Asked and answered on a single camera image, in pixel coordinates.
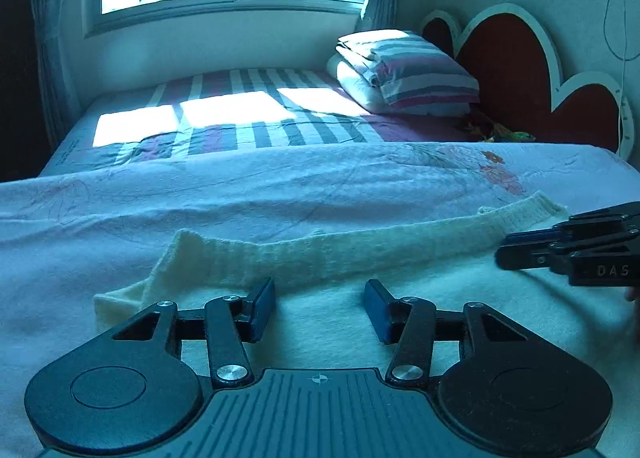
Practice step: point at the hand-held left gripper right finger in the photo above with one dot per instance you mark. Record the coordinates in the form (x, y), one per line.
(376, 312)

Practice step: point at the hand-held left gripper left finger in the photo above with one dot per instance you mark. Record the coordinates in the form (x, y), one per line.
(262, 309)

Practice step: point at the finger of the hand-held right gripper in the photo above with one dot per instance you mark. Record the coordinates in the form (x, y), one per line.
(530, 237)
(522, 257)

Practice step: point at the cream knit sweater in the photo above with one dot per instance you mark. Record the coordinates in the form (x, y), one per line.
(320, 318)

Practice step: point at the colourful crumpled cloth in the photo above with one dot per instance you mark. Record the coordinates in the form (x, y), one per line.
(495, 130)

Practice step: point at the floral bed sheet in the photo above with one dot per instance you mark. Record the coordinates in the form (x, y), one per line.
(200, 198)

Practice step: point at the red and white headboard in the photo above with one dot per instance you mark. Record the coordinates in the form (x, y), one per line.
(505, 57)

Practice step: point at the striped bed sheet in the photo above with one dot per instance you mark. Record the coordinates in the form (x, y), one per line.
(240, 122)

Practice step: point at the folded striped quilt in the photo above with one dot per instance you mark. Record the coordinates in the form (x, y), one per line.
(415, 72)

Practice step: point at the dark wooden wardrobe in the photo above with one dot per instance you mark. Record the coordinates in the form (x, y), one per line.
(15, 62)

